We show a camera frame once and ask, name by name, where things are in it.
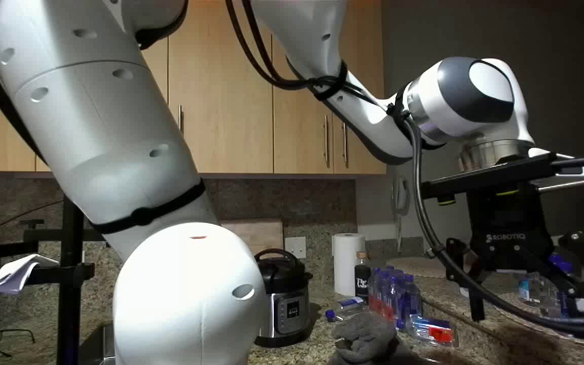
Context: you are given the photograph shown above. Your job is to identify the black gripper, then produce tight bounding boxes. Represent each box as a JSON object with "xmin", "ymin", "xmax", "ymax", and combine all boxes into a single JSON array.
[{"xmin": 442, "ymin": 185, "xmax": 584, "ymax": 324}]

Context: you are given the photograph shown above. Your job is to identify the clear blue-capped water bottle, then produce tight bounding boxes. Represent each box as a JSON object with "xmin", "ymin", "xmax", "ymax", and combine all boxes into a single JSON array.
[{"xmin": 517, "ymin": 270, "xmax": 556, "ymax": 306}]

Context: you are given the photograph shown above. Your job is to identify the red blue white package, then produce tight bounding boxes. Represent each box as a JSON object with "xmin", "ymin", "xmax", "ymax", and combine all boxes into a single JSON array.
[{"xmin": 405, "ymin": 312, "xmax": 459, "ymax": 350}]

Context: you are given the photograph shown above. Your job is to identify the shrink-wrapped water bottle pack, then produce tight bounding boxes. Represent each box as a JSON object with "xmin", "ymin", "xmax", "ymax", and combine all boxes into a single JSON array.
[{"xmin": 368, "ymin": 265, "xmax": 423, "ymax": 332}]

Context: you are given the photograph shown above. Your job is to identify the white paper towel roll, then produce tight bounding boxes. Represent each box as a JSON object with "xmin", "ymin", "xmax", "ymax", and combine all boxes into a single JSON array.
[{"xmin": 331, "ymin": 231, "xmax": 369, "ymax": 300}]

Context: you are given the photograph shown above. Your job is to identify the small blue-capped lying bottle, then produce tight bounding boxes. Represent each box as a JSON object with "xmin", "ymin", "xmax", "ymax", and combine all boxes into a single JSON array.
[{"xmin": 322, "ymin": 296, "xmax": 369, "ymax": 324}]

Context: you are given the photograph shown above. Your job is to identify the black steel pressure cooker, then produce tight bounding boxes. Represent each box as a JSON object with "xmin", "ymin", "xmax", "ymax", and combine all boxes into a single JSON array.
[{"xmin": 253, "ymin": 247, "xmax": 315, "ymax": 350}]

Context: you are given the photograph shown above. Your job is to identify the wooden cutting board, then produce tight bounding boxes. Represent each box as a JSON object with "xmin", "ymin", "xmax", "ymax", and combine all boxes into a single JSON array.
[{"xmin": 219, "ymin": 220, "xmax": 284, "ymax": 256}]

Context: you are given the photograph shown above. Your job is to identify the black horizontal stand rod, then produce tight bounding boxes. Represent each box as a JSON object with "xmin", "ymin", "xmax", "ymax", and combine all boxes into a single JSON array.
[{"xmin": 21, "ymin": 217, "xmax": 71, "ymax": 246}]

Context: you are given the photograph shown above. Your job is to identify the white crumpled paper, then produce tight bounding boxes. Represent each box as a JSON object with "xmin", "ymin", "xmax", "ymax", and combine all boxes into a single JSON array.
[{"xmin": 0, "ymin": 251, "xmax": 61, "ymax": 296}]

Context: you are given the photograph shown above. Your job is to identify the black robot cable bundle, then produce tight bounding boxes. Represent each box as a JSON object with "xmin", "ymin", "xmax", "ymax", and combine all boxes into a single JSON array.
[{"xmin": 224, "ymin": 0, "xmax": 584, "ymax": 338}]

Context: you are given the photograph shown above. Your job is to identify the white wall outlet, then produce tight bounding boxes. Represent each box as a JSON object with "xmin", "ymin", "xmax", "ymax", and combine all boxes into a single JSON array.
[{"xmin": 284, "ymin": 235, "xmax": 309, "ymax": 263}]

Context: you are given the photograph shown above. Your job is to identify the light wooden wall cabinets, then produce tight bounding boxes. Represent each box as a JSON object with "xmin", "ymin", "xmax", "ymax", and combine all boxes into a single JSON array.
[{"xmin": 0, "ymin": 0, "xmax": 390, "ymax": 179}]

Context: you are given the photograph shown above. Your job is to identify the grey metal base plate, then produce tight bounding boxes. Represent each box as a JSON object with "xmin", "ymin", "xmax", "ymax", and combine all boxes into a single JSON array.
[{"xmin": 77, "ymin": 323, "xmax": 117, "ymax": 365}]

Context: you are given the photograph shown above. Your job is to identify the thin black wire loop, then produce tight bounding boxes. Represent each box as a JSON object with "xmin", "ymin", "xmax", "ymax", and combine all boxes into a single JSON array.
[{"xmin": 0, "ymin": 324, "xmax": 39, "ymax": 359}]

